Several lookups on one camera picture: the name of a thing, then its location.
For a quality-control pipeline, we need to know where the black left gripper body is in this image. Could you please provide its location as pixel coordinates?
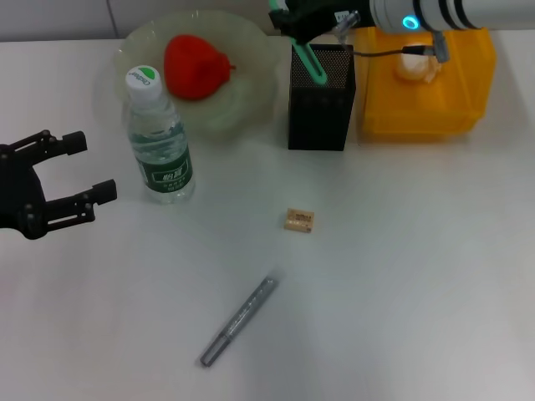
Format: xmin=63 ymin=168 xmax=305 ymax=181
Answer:
xmin=0 ymin=141 xmax=49 ymax=241

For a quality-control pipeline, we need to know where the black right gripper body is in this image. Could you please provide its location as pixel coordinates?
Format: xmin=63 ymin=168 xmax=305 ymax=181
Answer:
xmin=292 ymin=0 xmax=373 ymax=43

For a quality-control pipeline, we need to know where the green white toothbrush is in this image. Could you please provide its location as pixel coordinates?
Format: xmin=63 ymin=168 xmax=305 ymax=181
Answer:
xmin=269 ymin=0 xmax=329 ymax=87

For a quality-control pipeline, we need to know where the clear green-label water bottle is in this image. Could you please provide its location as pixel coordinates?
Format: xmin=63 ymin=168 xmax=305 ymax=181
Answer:
xmin=120 ymin=65 xmax=196 ymax=205

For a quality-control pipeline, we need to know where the white paper ball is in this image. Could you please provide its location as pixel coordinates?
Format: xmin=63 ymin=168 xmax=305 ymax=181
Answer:
xmin=395 ymin=41 xmax=443 ymax=84

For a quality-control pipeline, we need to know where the red plastic strawberry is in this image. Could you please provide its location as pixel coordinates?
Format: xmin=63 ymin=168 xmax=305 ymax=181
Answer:
xmin=162 ymin=34 xmax=237 ymax=102

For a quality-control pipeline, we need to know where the beige eraser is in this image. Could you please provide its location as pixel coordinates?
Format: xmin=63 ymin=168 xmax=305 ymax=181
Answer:
xmin=282 ymin=207 xmax=315 ymax=234

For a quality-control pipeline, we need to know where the grey pen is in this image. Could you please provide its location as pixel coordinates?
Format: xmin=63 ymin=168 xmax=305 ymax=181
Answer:
xmin=199 ymin=275 xmax=280 ymax=368

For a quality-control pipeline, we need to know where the black mesh pen holder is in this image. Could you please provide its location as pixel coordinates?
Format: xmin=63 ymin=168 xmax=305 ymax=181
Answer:
xmin=287 ymin=41 xmax=357 ymax=152

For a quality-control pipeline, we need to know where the yellow plastic storage bin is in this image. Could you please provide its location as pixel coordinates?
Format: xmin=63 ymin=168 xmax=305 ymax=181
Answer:
xmin=354 ymin=25 xmax=498 ymax=141

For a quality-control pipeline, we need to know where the right arm cable with plug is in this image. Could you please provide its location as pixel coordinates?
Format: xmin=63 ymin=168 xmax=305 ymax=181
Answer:
xmin=334 ymin=11 xmax=451 ymax=64

